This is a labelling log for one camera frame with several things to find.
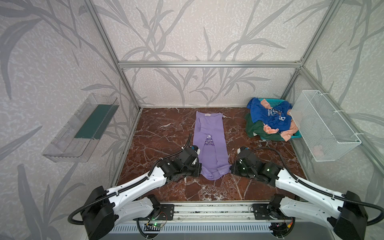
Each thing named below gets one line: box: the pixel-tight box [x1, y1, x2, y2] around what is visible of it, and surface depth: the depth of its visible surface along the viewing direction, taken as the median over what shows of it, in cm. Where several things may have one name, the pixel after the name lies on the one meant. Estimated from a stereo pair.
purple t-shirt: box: [193, 111, 232, 180], surface depth 101 cm
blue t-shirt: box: [247, 97, 292, 132], surface depth 105 cm
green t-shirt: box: [245, 112, 285, 142], surface depth 97 cm
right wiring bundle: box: [268, 217, 296, 239], surface depth 72 cm
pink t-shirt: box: [260, 98, 299, 142], surface depth 95 cm
